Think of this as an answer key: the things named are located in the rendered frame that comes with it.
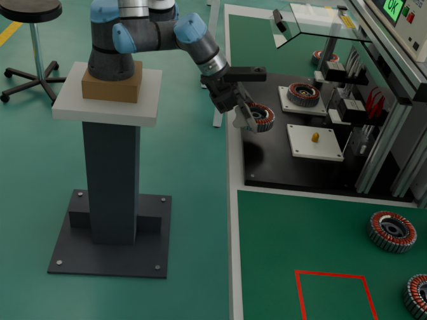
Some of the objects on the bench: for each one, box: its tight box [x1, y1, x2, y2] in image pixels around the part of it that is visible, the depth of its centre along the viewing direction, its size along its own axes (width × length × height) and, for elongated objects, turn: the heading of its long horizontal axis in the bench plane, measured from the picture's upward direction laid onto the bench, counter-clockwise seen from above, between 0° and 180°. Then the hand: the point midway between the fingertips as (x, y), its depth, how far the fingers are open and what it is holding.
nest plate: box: [278, 86, 327, 116], centre depth 145 cm, size 15×15×1 cm
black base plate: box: [240, 72, 414, 203], centre depth 137 cm, size 47×64×2 cm
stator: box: [311, 50, 339, 66], centre depth 177 cm, size 11×11×4 cm
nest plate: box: [287, 124, 344, 162], centre depth 126 cm, size 15×15×1 cm
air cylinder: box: [349, 127, 376, 157], centre depth 126 cm, size 5×8×6 cm
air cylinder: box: [332, 88, 355, 110], centre depth 145 cm, size 5×8×6 cm
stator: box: [287, 83, 321, 107], centre depth 143 cm, size 11×11×4 cm
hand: (256, 117), depth 121 cm, fingers closed on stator, 13 cm apart
